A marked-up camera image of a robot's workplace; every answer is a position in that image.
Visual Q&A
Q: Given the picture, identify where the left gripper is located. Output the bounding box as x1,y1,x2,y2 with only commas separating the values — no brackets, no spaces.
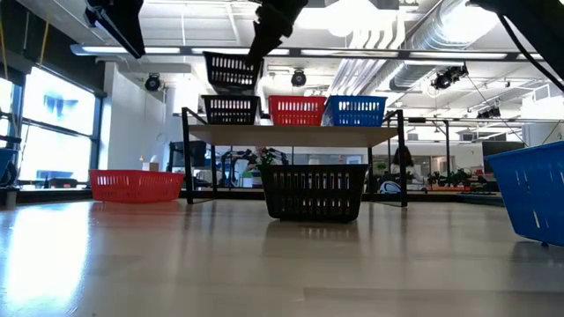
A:
245,0,309,67

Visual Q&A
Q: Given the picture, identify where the black slotted plastic basket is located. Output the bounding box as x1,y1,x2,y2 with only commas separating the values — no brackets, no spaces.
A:
201,94,261,126
203,51,264,94
259,164,369,223

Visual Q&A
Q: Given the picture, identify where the red slotted plastic basket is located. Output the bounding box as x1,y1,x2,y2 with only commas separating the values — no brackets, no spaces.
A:
268,95,327,127
89,169,185,204

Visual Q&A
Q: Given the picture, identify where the wooden shelf with black legs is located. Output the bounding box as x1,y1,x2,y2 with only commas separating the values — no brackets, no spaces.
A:
181,107,409,208

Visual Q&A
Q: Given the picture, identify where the overhead light bar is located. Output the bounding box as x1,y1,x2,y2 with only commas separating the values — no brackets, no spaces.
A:
70,42,545,62

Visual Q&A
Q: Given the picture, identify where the small dark monitor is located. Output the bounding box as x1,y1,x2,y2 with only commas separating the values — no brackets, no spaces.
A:
169,140,208,168

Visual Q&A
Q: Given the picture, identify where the person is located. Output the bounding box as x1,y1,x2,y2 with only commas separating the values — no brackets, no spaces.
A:
390,146,416,186

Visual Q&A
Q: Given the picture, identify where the large window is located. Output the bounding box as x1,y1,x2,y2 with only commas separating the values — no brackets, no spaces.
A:
0,65,105,190

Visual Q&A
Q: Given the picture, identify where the large dark monitor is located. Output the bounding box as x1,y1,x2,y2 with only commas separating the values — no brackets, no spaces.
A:
481,140,526,162

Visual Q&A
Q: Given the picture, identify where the black table edge frame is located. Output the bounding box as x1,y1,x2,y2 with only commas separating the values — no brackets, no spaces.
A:
0,188,506,207

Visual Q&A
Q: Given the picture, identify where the silver ventilation duct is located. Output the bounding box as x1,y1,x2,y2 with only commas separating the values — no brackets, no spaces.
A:
390,0,501,92

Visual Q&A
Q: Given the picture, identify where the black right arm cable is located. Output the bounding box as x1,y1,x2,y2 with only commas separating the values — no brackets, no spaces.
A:
496,12,564,93

